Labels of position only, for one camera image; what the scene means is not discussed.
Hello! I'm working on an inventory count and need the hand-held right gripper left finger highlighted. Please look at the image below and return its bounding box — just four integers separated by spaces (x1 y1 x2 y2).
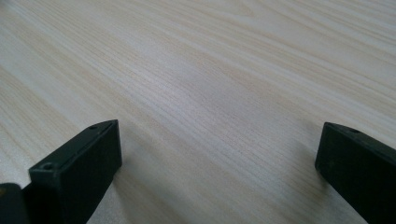
21 119 123 224

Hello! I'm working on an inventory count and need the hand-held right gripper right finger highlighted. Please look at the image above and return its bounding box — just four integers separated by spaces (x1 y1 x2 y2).
315 121 396 224

